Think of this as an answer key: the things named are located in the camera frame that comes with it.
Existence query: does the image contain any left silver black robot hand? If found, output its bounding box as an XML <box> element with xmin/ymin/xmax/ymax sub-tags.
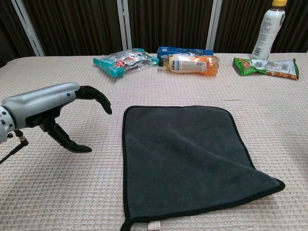
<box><xmin>1</xmin><ymin>82</ymin><xmax>113</xmax><ymax>154</ymax></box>

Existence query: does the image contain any pink and grey cloth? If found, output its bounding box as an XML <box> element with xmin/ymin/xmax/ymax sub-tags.
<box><xmin>119</xmin><ymin>105</ymin><xmax>286</xmax><ymax>231</ymax></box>

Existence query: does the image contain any teal clear snack packet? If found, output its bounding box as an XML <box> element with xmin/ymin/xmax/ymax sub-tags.
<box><xmin>93</xmin><ymin>48</ymin><xmax>159</xmax><ymax>78</ymax></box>

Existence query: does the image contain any beige woven tablecloth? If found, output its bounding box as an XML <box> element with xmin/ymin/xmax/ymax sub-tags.
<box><xmin>0</xmin><ymin>52</ymin><xmax>308</xmax><ymax>231</ymax></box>

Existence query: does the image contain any blue rectangular packet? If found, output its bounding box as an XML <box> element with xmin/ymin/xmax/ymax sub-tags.
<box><xmin>157</xmin><ymin>46</ymin><xmax>214</xmax><ymax>59</ymax></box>

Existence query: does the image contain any orange drink bottle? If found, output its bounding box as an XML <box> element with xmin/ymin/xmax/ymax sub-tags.
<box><xmin>158</xmin><ymin>53</ymin><xmax>220</xmax><ymax>77</ymax></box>

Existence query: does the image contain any green snack packet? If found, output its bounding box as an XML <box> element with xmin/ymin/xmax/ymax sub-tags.
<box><xmin>232</xmin><ymin>56</ymin><xmax>300</xmax><ymax>80</ymax></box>

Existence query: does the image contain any white bottle yellow cap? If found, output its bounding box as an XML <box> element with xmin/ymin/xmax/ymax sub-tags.
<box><xmin>250</xmin><ymin>0</ymin><xmax>288</xmax><ymax>61</ymax></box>

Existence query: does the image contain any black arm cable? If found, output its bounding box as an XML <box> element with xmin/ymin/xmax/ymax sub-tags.
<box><xmin>0</xmin><ymin>129</ymin><xmax>30</xmax><ymax>165</ymax></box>

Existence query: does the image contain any white partition frame post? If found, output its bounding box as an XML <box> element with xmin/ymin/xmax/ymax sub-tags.
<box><xmin>11</xmin><ymin>0</ymin><xmax>46</xmax><ymax>57</ymax></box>
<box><xmin>205</xmin><ymin>0</ymin><xmax>223</xmax><ymax>50</ymax></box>
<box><xmin>116</xmin><ymin>0</ymin><xmax>133</xmax><ymax>50</ymax></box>

